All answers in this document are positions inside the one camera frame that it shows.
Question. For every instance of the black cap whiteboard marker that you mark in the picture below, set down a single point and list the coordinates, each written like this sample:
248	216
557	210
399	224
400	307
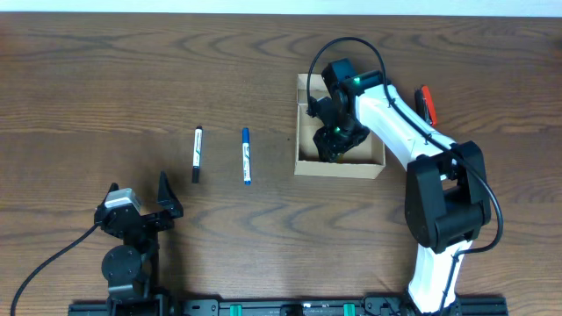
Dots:
196	160

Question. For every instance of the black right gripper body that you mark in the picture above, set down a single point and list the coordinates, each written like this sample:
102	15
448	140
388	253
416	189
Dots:
335	134

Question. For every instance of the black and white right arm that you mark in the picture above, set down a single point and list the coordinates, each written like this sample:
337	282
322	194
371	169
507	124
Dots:
445	203

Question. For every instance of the black mounting rail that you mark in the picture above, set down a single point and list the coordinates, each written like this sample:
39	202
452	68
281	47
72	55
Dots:
371	306

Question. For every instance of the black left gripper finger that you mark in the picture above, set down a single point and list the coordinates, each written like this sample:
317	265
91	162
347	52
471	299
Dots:
167	199
111	195

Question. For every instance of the open cardboard box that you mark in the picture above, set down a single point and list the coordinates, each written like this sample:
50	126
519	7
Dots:
366	161

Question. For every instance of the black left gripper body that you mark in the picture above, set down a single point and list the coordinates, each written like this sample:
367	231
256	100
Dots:
162	223

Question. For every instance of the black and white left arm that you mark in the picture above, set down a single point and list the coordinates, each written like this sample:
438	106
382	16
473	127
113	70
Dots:
131	269

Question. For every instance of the blue cap whiteboard marker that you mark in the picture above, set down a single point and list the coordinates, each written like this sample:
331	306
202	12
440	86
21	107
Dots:
246	156

